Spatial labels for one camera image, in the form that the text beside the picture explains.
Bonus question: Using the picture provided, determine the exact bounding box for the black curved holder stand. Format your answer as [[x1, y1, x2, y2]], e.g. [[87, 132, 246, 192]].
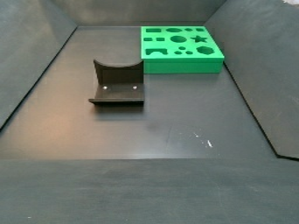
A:
[[89, 60, 146, 105]]

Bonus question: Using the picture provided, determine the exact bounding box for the green shape sorter box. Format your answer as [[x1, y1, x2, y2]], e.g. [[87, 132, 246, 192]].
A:
[[141, 26, 225, 74]]

